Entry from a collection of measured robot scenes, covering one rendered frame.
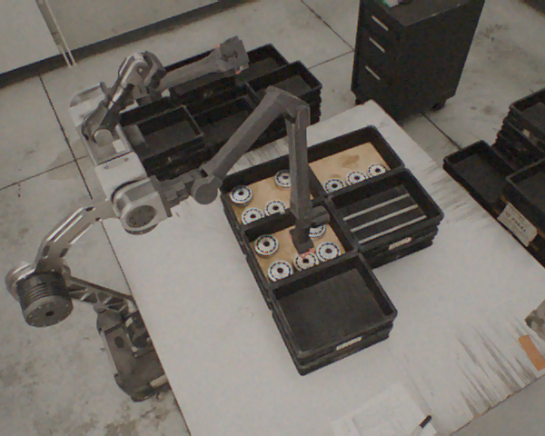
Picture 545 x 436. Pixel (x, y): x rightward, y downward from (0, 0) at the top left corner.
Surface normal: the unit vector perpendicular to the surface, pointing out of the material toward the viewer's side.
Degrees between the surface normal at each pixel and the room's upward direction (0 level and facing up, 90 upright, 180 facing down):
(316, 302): 0
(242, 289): 0
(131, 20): 90
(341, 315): 0
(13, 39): 90
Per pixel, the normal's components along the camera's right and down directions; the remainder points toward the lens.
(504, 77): -0.05, -0.57
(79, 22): 0.47, 0.71
